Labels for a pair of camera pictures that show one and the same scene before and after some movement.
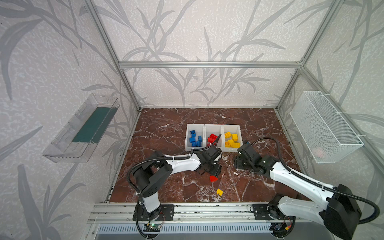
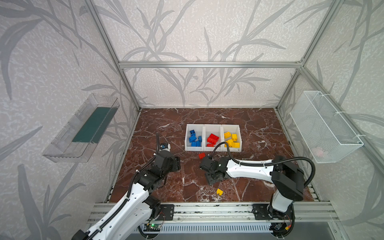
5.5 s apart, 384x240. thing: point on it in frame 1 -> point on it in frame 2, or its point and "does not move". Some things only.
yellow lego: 227,135 does not move
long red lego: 211,140 does not move
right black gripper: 241,162 -> 204,165
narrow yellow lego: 236,145 does not move
